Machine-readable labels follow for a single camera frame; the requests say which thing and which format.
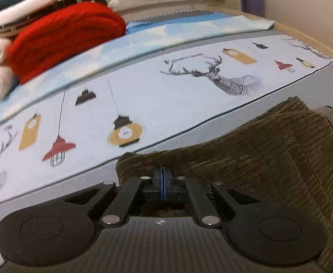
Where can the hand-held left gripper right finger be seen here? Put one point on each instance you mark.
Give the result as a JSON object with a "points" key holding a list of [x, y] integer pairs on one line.
{"points": [[167, 183]]}

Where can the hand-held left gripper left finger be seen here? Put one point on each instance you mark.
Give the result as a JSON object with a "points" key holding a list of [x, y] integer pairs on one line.
{"points": [[158, 183]]}

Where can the white printed bed sheet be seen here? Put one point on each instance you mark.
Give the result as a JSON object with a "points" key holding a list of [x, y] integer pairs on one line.
{"points": [[166, 91]]}

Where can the red knit blanket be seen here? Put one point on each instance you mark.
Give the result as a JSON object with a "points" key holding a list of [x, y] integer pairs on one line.
{"points": [[69, 34]]}

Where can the purple box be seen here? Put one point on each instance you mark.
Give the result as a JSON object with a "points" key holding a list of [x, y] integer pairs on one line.
{"points": [[252, 2]]}

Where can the white folded cloth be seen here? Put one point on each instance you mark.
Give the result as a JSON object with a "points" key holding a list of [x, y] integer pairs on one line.
{"points": [[27, 8]]}

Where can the wooden bed frame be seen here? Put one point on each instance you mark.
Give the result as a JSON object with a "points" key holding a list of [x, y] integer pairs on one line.
{"points": [[306, 31]]}

